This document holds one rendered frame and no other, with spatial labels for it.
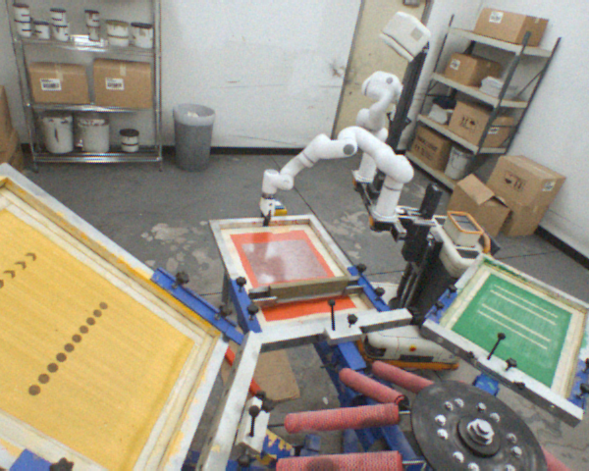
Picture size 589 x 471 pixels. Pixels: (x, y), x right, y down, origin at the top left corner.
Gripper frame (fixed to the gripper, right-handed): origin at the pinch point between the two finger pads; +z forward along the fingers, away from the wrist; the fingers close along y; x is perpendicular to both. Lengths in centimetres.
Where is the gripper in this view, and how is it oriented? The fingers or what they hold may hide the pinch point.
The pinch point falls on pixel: (264, 221)
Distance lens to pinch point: 217.6
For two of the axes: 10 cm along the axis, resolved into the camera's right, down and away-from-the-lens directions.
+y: -3.5, -5.5, 7.5
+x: -9.2, 0.7, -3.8
